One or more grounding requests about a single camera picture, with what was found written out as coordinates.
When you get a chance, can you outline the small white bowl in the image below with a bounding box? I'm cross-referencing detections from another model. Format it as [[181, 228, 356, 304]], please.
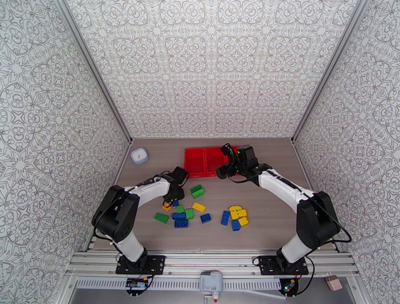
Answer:
[[130, 147, 149, 166]]

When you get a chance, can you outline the large green lego brick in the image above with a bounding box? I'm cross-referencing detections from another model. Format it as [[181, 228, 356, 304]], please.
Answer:
[[190, 184, 206, 200]]

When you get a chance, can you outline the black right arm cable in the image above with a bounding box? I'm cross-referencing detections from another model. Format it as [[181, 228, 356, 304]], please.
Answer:
[[312, 199, 353, 248]]

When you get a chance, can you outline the white plastic device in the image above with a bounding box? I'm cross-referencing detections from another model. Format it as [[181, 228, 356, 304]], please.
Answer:
[[199, 270, 225, 304]]

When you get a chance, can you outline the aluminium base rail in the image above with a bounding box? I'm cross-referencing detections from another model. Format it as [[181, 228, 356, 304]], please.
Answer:
[[65, 249, 360, 278]]

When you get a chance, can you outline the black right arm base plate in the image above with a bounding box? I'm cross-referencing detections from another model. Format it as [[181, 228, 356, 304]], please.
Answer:
[[256, 255, 309, 277]]

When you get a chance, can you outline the small circuit board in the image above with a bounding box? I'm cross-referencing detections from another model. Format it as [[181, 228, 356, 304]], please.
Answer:
[[278, 278, 300, 295], [125, 277, 148, 291]]

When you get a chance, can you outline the aluminium corner post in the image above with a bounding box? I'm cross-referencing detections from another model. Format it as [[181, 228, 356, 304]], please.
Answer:
[[53, 0, 134, 143], [290, 0, 370, 143]]

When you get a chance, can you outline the white slotted cable duct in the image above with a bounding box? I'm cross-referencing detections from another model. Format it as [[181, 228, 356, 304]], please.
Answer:
[[74, 278, 284, 291]]

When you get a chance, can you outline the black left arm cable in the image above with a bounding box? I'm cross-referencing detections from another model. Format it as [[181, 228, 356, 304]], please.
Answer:
[[92, 212, 115, 249]]

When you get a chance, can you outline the white cable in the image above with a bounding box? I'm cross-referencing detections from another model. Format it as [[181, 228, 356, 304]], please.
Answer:
[[223, 288, 284, 301]]

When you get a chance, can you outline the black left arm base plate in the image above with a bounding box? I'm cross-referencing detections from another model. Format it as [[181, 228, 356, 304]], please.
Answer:
[[115, 254, 167, 276]]

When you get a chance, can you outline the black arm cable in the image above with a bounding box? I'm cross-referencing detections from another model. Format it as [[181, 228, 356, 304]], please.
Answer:
[[92, 212, 115, 249], [312, 199, 353, 248]]

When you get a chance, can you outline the black right base cable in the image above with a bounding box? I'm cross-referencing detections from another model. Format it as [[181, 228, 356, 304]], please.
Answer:
[[298, 256, 316, 296]]

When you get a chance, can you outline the pink power adapter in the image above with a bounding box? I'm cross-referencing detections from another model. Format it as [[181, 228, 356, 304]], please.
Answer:
[[324, 274, 344, 292]]

